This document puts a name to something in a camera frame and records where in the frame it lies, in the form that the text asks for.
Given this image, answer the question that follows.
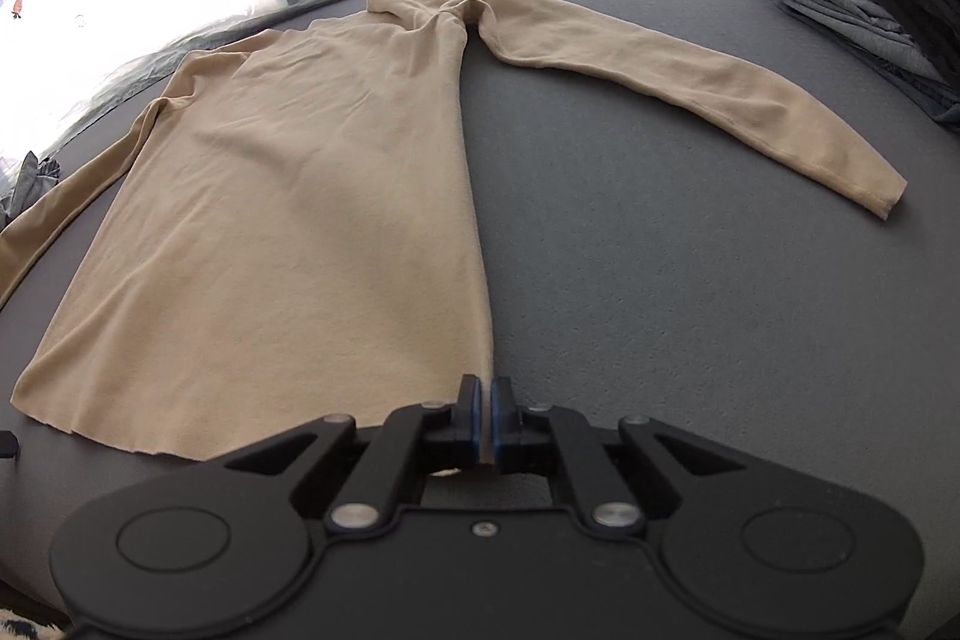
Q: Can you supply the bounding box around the beige long-sleeve shirt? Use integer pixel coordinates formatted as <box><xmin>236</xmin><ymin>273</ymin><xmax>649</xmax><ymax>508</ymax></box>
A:
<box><xmin>2</xmin><ymin>0</ymin><xmax>907</xmax><ymax>461</ymax></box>

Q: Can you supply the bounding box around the grey zip hoodie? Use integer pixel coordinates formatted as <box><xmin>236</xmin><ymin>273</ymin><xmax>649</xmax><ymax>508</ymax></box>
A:
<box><xmin>0</xmin><ymin>151</ymin><xmax>62</xmax><ymax>229</ymax></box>

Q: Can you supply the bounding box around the folded grey garment stack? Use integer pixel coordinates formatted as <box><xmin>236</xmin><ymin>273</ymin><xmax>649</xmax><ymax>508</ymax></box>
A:
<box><xmin>771</xmin><ymin>0</ymin><xmax>958</xmax><ymax>133</ymax></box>

